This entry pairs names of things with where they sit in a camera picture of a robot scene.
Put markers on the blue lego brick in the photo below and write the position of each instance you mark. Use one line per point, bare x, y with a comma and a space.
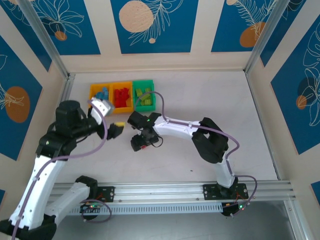
100, 92
97, 95
106, 94
104, 88

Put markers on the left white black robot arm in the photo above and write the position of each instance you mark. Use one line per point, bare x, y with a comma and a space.
42, 185

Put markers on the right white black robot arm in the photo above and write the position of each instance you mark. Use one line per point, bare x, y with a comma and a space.
180, 128

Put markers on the green plastic bin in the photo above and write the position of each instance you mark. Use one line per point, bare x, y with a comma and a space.
145, 108

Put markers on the yellow bin for red bricks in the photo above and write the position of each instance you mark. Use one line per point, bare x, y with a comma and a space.
122, 110

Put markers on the yellow bin for blue bricks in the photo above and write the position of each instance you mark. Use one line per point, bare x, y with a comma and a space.
92, 88

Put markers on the small controller circuit board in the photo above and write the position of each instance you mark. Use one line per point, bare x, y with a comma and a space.
90, 207
232, 208

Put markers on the aluminium side rail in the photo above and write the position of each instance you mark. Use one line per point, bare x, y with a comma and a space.
67, 90

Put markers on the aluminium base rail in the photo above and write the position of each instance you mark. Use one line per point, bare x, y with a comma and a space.
162, 191

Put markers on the blue leaf print wall panel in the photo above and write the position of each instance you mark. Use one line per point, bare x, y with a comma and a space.
82, 37
25, 82
230, 30
287, 112
25, 37
295, 22
175, 30

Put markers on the aluminium frame post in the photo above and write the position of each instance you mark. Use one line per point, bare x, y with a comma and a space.
272, 32
296, 220
47, 40

